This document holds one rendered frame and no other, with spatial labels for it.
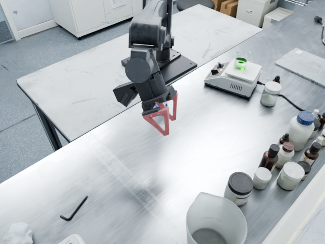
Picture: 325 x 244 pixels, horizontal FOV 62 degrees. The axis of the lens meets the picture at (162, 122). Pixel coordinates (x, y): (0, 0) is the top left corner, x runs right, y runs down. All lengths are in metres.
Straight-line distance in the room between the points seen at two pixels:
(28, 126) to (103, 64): 1.31
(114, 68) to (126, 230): 0.76
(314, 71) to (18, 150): 2.01
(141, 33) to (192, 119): 0.45
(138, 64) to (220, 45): 0.91
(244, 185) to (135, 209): 0.30
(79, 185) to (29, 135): 1.58
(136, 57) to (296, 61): 0.97
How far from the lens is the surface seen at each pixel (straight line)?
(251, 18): 3.50
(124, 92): 0.71
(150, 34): 0.65
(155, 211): 0.78
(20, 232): 0.80
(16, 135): 2.45
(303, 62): 1.43
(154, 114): 0.65
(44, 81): 1.28
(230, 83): 1.11
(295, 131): 0.94
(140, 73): 0.60
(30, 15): 3.79
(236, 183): 0.77
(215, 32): 1.58
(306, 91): 1.27
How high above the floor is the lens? 1.60
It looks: 45 degrees down
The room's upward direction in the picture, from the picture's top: straight up
